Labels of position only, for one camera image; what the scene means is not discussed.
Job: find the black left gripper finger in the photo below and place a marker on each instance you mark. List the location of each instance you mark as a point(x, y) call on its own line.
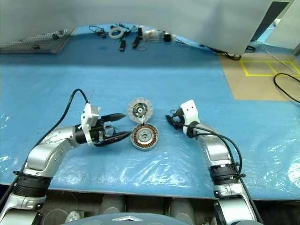
point(113, 117)
point(117, 137)

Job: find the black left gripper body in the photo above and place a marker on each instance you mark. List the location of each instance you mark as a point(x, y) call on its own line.
point(97, 131)

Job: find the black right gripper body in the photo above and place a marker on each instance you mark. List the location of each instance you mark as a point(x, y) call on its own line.
point(180, 119)

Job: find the round silver hinged motor lid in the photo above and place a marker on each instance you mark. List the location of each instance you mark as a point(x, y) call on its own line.
point(147, 106)

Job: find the round motor housing copper windings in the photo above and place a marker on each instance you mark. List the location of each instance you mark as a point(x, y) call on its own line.
point(144, 149)

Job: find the blue plastic table cover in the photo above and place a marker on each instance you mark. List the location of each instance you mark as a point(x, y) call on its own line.
point(70, 70)

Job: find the grey rounded shape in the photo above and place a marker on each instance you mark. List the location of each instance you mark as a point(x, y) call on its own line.
point(182, 207)
point(113, 204)

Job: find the black clip tool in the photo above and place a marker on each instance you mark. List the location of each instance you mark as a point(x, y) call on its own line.
point(122, 45)

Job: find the black tool with orange mark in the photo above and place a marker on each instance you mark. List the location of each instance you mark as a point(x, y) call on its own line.
point(136, 42)

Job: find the brown cardboard sheet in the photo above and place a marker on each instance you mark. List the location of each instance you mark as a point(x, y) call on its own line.
point(255, 89)

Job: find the black cylinder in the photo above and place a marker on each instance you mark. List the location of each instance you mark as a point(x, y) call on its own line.
point(167, 37)

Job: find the grey robot torso with emblem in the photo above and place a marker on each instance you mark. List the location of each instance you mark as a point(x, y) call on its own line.
point(129, 220)

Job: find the clear plastic box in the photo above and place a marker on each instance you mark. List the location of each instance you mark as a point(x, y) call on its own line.
point(151, 35)

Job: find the white device under table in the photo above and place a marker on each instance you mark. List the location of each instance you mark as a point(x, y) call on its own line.
point(73, 215)

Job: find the small black upright block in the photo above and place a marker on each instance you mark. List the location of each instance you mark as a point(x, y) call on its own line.
point(139, 32)

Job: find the black pen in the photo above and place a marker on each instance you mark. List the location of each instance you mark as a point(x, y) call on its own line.
point(124, 26)

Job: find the small black clamp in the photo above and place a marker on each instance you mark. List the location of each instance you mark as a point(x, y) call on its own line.
point(35, 46)
point(55, 35)

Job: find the white partition board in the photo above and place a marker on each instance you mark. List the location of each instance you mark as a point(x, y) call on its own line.
point(211, 18)

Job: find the perforated metal breadboard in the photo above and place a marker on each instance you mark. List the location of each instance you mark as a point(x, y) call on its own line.
point(35, 44)

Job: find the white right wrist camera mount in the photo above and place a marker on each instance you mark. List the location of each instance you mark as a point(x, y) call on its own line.
point(189, 110)

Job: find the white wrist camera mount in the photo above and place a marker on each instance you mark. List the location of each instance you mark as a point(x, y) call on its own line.
point(189, 110)
point(90, 114)

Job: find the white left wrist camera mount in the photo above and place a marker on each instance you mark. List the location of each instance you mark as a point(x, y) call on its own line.
point(90, 114)

